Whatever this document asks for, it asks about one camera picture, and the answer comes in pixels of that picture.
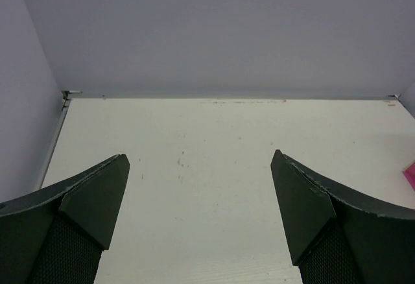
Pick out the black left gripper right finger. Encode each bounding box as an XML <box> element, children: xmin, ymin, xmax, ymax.
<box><xmin>270</xmin><ymin>150</ymin><xmax>414</xmax><ymax>283</ymax></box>

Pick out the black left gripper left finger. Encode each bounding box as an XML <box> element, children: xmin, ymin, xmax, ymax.
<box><xmin>1</xmin><ymin>154</ymin><xmax>130</xmax><ymax>283</ymax></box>

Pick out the pink and white paper bag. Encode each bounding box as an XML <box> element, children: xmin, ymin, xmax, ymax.
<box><xmin>403</xmin><ymin>161</ymin><xmax>415</xmax><ymax>190</ymax></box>

